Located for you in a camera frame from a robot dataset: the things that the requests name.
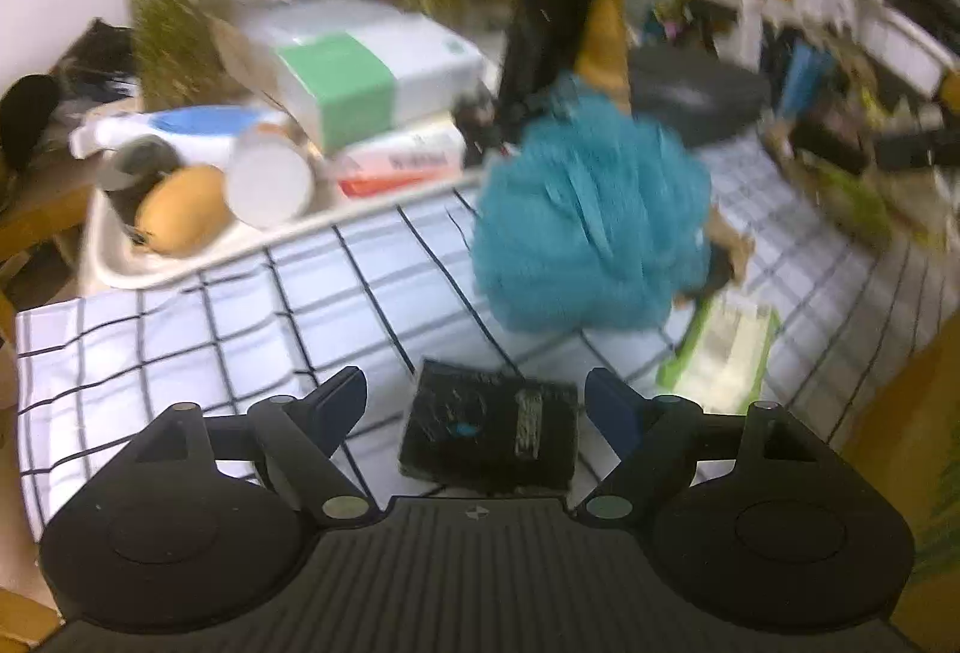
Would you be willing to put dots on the brown paper bag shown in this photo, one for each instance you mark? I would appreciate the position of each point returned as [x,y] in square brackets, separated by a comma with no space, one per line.
[604,38]

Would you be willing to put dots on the white and blue bottle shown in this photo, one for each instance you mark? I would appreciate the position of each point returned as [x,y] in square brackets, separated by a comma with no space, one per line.
[187,128]

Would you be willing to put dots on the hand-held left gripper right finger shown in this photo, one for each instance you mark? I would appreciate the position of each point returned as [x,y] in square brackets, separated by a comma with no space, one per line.
[609,399]

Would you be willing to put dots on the yellow-brown sponge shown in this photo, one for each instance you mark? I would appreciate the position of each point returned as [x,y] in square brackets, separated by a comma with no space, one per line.
[184,210]

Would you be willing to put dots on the teal mesh bath loofah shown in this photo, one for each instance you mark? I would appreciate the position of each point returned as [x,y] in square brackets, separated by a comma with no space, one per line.
[585,210]

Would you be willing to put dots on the black rectangular sponge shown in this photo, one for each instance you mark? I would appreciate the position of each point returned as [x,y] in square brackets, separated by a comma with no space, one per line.
[480,428]

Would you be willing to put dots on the tall black thermos bottle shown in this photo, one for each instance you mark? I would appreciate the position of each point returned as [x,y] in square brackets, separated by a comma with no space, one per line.
[547,23]

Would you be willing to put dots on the small black object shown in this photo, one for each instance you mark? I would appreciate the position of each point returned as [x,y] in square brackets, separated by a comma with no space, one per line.
[476,128]

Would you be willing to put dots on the white and green tissue box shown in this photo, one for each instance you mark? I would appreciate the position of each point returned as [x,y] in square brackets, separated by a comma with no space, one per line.
[337,75]

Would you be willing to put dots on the grey zippered case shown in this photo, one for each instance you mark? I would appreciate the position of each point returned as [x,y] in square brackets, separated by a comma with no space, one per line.
[697,94]

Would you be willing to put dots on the brown wooden furniture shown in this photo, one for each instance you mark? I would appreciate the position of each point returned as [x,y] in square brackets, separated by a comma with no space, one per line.
[900,413]

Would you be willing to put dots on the brown cardboard piece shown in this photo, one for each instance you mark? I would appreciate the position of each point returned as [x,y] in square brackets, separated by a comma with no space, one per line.
[244,60]

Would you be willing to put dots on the pink and white box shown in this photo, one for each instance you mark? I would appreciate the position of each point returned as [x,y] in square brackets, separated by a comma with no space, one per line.
[397,161]

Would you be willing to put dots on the green and white packet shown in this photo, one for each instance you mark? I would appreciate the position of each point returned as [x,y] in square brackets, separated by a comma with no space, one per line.
[720,353]

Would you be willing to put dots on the white black-checked tablecloth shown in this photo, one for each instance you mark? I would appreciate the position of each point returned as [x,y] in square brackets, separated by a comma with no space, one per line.
[225,338]

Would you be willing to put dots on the white plastic tray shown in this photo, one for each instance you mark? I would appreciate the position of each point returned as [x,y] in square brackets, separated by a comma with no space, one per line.
[225,252]

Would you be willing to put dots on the black round object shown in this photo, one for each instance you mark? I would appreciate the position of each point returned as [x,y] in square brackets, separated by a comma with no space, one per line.
[26,120]

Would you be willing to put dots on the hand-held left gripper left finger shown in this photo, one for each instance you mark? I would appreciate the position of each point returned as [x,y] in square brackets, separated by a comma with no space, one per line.
[341,398]

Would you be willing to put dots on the blue box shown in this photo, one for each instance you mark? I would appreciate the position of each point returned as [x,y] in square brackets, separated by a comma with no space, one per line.
[806,75]

